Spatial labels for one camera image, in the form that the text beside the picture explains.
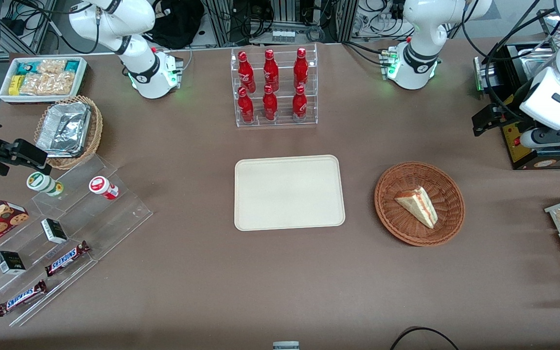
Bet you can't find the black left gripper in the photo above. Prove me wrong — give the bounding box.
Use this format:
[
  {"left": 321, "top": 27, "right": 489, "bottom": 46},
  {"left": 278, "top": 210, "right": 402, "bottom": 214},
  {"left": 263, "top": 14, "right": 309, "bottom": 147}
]
[{"left": 472, "top": 80, "right": 536, "bottom": 137}]

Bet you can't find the triangular white bread sandwich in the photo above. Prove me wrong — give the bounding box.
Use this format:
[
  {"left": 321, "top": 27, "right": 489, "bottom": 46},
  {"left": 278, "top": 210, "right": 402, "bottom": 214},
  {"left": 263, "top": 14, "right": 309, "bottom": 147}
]
[{"left": 394, "top": 186, "right": 439, "bottom": 229}]

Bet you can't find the aluminium foil tray stack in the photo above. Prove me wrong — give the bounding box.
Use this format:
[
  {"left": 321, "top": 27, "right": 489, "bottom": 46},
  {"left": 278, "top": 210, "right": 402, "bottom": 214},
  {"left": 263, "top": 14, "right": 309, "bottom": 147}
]
[{"left": 35, "top": 101, "right": 92, "bottom": 158}]

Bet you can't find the light tan wicker basket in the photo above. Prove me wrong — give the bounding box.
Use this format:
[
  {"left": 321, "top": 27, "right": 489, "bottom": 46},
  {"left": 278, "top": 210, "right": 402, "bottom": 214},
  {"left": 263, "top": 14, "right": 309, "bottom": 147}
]
[{"left": 34, "top": 95, "right": 104, "bottom": 171}]

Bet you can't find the round brown wicker basket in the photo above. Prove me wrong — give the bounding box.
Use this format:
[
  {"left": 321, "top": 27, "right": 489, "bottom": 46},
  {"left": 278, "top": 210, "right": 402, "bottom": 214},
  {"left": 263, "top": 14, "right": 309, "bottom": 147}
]
[{"left": 374, "top": 161, "right": 466, "bottom": 247}]

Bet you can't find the cream rectangular tray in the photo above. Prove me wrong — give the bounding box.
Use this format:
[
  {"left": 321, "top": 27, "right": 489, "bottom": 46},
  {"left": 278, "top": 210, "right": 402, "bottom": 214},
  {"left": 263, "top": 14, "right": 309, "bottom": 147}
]
[{"left": 234, "top": 155, "right": 346, "bottom": 231}]

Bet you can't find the green lidded snack cup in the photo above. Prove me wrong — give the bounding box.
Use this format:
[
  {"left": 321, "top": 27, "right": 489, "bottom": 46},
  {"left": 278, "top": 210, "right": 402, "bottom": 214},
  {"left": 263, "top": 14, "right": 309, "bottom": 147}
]
[{"left": 26, "top": 171, "right": 64, "bottom": 197}]

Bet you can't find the black food warmer case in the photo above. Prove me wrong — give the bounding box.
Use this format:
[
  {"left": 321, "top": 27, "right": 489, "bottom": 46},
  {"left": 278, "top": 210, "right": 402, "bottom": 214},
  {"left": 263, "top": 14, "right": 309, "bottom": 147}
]
[{"left": 473, "top": 41, "right": 560, "bottom": 171}]

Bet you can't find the white plastic snack bin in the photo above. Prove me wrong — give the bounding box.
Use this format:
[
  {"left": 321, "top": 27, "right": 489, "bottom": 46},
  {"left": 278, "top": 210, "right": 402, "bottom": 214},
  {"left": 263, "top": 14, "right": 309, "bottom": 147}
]
[{"left": 0, "top": 56, "right": 88, "bottom": 105}]

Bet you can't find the steel warmer pan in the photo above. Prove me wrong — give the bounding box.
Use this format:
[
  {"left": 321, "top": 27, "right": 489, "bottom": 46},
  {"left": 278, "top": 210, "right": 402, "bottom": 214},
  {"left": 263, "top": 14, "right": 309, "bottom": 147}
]
[{"left": 518, "top": 47, "right": 560, "bottom": 73}]

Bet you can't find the small black carton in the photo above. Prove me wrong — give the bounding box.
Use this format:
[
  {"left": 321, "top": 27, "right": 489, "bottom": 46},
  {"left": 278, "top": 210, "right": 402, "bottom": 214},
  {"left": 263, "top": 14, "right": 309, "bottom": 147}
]
[
  {"left": 0, "top": 250, "right": 26, "bottom": 276},
  {"left": 41, "top": 218, "right": 68, "bottom": 245}
]

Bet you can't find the clear cracker bag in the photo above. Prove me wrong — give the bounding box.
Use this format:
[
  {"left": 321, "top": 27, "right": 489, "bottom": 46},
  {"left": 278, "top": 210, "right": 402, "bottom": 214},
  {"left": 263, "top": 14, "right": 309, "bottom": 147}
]
[
  {"left": 37, "top": 59, "right": 67, "bottom": 74},
  {"left": 20, "top": 72, "right": 75, "bottom": 95}
]

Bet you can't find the red lidded snack cup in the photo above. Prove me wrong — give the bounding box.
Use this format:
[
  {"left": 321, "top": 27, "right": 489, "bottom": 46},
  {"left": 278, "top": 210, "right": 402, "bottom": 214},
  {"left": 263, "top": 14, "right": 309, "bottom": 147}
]
[{"left": 89, "top": 176, "right": 119, "bottom": 200}]

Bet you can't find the brown Snickers bar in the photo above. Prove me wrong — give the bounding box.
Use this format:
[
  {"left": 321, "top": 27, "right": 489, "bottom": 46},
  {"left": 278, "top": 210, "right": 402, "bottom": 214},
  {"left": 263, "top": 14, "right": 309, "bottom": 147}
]
[
  {"left": 44, "top": 241, "right": 91, "bottom": 278},
  {"left": 0, "top": 280, "right": 48, "bottom": 317}
]

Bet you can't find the clear acrylic stepped shelf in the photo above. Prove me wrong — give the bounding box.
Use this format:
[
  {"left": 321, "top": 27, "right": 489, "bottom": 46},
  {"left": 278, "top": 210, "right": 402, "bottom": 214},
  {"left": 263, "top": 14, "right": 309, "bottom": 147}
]
[{"left": 0, "top": 155, "right": 153, "bottom": 327}]

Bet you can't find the red cola bottle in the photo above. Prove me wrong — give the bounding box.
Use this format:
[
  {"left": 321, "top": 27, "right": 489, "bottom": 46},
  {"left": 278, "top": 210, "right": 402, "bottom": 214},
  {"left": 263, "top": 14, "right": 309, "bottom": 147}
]
[
  {"left": 294, "top": 47, "right": 309, "bottom": 90},
  {"left": 292, "top": 85, "right": 308, "bottom": 122},
  {"left": 263, "top": 49, "right": 280, "bottom": 92},
  {"left": 262, "top": 84, "right": 278, "bottom": 121},
  {"left": 238, "top": 87, "right": 255, "bottom": 123},
  {"left": 238, "top": 51, "right": 256, "bottom": 93}
]

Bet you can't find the clear acrylic bottle rack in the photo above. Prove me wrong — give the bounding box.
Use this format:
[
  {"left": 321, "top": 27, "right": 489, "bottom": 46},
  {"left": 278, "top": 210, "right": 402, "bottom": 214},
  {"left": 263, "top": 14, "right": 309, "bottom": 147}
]
[{"left": 230, "top": 43, "right": 318, "bottom": 128}]

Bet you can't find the black bag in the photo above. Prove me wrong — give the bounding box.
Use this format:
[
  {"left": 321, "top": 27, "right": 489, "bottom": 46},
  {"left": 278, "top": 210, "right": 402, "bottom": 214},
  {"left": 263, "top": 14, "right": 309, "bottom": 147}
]
[{"left": 146, "top": 0, "right": 205, "bottom": 49}]

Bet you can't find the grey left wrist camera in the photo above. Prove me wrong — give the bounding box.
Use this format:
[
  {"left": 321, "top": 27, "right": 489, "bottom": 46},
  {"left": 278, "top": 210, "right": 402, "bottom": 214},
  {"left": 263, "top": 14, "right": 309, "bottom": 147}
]
[{"left": 521, "top": 126, "right": 560, "bottom": 149}]

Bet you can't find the black cable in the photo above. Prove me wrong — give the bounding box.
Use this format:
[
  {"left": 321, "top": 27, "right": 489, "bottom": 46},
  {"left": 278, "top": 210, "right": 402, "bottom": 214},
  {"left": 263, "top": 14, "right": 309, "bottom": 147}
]
[{"left": 389, "top": 327, "right": 460, "bottom": 350}]

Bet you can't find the aluminium profile frame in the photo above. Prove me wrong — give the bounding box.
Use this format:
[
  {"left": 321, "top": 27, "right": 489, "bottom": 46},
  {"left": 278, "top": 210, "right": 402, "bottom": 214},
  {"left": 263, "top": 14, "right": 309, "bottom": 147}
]
[{"left": 202, "top": 0, "right": 358, "bottom": 47}]

